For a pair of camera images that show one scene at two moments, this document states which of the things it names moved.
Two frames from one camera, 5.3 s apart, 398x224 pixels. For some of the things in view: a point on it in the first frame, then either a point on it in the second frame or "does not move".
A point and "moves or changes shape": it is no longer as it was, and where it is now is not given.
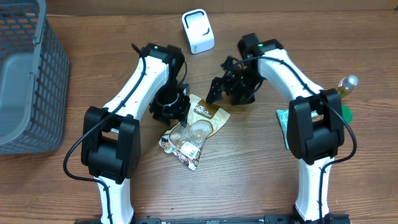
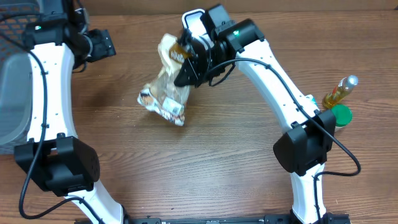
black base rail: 333,218 does not move
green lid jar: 347,113 does not move
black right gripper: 227,81 -> 193,68
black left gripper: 181,112 -> 105,45
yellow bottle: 346,84 does not move
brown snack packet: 186,144 moves or changes shape
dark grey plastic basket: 34,79 does not move
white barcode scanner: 198,30 does not move
